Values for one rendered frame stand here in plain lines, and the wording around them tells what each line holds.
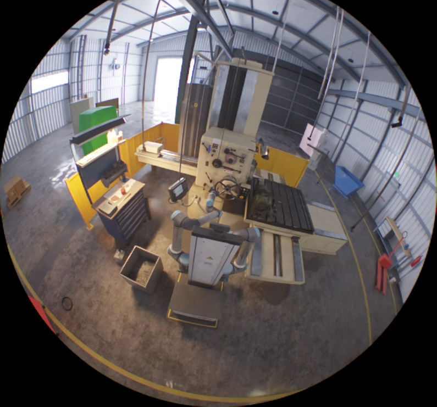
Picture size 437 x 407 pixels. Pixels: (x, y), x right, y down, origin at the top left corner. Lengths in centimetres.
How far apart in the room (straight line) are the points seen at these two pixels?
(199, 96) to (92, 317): 405
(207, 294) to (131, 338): 152
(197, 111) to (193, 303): 281
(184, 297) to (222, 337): 113
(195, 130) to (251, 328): 353
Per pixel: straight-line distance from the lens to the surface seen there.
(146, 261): 261
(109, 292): 294
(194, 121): 287
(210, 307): 182
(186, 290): 183
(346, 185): 786
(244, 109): 265
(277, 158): 486
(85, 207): 348
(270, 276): 231
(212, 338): 266
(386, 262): 642
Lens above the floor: 263
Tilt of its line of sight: 38 degrees down
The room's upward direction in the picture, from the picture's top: 13 degrees clockwise
